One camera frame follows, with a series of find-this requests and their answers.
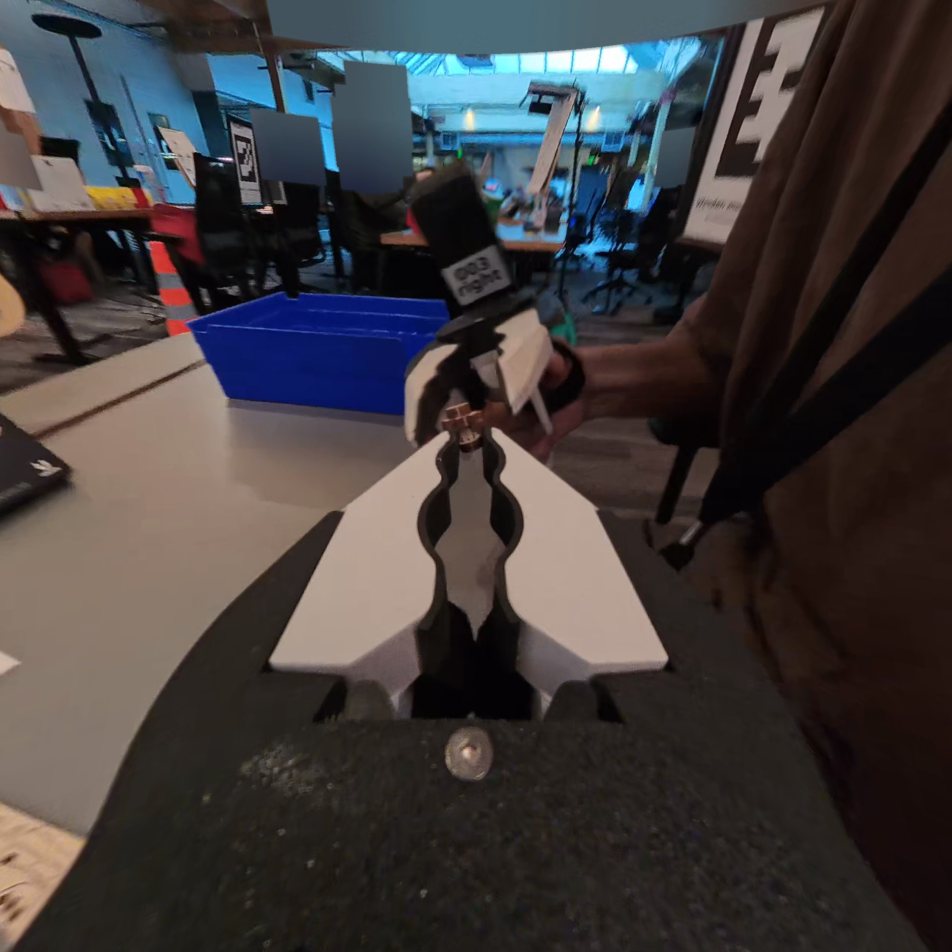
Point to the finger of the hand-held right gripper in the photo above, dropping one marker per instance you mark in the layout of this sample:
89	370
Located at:
491	379
422	387

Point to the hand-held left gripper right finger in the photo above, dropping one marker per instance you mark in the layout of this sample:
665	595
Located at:
573	580

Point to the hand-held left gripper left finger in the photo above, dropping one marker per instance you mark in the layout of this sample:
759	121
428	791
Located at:
364	580

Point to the small brass fitting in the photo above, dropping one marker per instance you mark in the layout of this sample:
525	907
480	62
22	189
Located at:
465	425

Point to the person's right forearm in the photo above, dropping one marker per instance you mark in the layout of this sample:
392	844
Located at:
639	379

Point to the grey desk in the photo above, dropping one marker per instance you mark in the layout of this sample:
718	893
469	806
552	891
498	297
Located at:
149	565

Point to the person's right hand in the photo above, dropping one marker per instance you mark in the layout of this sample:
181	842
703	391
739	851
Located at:
554	435

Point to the blue plastic bin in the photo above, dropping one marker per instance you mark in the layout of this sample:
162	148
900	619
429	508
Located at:
312	357

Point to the small marker poster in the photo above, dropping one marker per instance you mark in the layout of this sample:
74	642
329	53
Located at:
247	160

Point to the black office chair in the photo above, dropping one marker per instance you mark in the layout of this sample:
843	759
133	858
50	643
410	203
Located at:
223	230

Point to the orange traffic cone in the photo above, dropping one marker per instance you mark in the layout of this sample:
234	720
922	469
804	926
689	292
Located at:
172	290

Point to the large marker board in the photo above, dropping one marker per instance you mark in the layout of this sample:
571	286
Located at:
744	134

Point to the yellow box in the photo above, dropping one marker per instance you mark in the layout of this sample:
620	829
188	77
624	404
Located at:
111	197

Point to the red bag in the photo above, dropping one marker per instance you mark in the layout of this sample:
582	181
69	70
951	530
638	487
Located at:
65	281

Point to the dark wooden table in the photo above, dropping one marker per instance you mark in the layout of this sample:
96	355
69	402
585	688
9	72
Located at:
74	219

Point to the black floor lamp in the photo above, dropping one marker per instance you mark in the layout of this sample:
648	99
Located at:
89	89

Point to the white cardboard box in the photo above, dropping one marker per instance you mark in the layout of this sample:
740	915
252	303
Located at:
59	182

